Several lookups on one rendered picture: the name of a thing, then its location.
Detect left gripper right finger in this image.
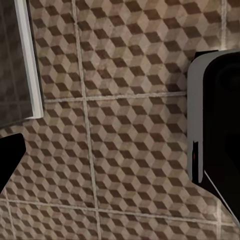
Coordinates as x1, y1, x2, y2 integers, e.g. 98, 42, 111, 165
224, 132, 240, 172

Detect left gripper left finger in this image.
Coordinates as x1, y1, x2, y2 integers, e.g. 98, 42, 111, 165
0, 133, 26, 193

